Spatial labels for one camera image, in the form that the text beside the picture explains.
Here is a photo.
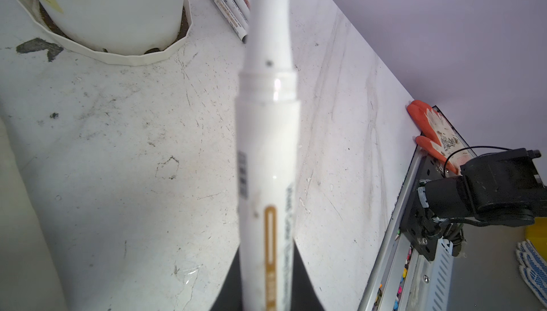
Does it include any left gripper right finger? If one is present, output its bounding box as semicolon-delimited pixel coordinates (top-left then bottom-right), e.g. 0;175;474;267
291;243;325;311

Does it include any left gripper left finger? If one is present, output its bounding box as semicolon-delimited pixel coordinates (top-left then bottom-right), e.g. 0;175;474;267
210;249;243;311

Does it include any white marker pen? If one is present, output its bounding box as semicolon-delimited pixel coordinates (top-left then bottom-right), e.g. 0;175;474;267
235;0;301;310
214;0;248;43

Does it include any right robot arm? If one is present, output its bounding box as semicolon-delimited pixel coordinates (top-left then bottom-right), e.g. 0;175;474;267
417;148;546;230

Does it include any orange white glove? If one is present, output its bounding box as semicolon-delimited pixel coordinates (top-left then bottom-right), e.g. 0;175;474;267
407;100;472;175

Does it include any potted green plant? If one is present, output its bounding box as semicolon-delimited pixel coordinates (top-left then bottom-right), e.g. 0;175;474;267
18;0;192;67

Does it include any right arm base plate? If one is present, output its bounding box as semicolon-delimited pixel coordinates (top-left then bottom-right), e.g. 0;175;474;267
400;151;464;262

